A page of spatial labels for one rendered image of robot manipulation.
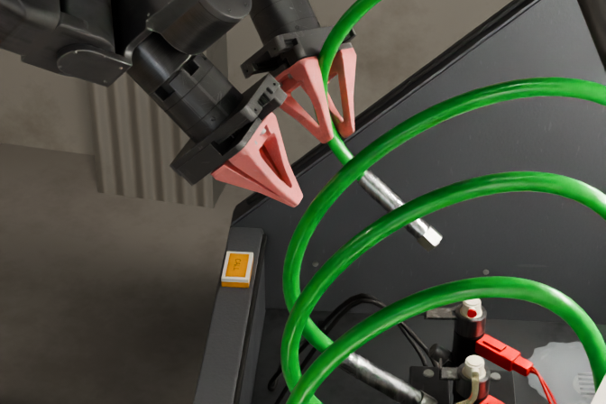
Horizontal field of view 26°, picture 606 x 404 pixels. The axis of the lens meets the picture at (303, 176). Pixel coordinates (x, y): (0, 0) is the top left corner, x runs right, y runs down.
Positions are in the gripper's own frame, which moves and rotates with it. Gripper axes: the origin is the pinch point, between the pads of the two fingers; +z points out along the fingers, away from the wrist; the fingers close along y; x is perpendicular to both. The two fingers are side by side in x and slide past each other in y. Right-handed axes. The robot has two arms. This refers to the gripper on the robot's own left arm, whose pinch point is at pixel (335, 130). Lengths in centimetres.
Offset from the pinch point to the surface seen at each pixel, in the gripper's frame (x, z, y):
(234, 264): 26.8, 5.0, 4.5
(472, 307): -5.8, 20.3, 0.5
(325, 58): -4.3, -5.7, -1.7
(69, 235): 176, -37, 85
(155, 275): 157, -18, 90
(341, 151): 1.5, 1.8, 1.0
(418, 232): 0.2, 11.6, 4.8
